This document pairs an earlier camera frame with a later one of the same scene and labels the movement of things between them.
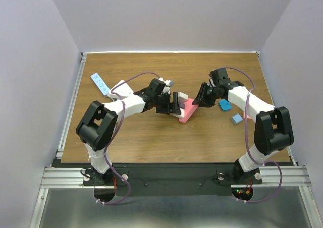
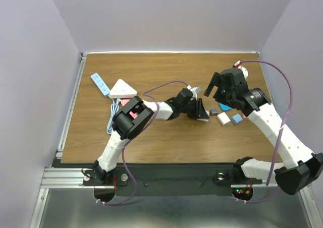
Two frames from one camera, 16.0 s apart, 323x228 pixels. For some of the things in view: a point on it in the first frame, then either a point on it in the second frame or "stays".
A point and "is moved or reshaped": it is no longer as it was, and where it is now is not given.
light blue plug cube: [236, 119] stays
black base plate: [174, 180] stays
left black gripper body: [163, 105] to [193, 108]
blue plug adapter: [225, 105] stays
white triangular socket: [124, 90] stays
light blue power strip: [100, 83] stays
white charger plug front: [182, 98] is moved or reshaped
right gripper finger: [210, 103] to [222, 96]
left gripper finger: [175, 108] to [203, 113]
